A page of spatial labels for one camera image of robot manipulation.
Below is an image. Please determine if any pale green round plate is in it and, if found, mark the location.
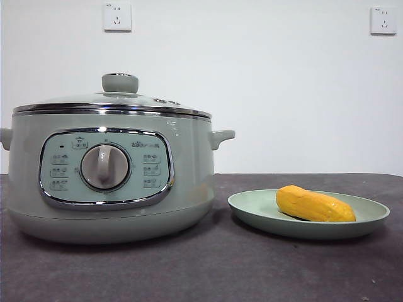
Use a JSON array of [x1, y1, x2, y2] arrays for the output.
[[227, 188, 390, 240]]

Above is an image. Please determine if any glass lid with green knob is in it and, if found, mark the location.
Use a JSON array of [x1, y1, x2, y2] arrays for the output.
[[12, 72, 212, 120]]

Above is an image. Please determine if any pale green electric steamer pot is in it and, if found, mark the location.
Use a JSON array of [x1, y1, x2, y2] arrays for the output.
[[0, 109, 236, 245]]

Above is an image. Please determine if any white wall socket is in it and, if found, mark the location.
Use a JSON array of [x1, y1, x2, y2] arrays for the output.
[[370, 6, 397, 35], [103, 2, 132, 32]]

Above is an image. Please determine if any yellow corn cob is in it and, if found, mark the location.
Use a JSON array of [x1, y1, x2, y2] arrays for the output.
[[275, 184, 356, 223]]

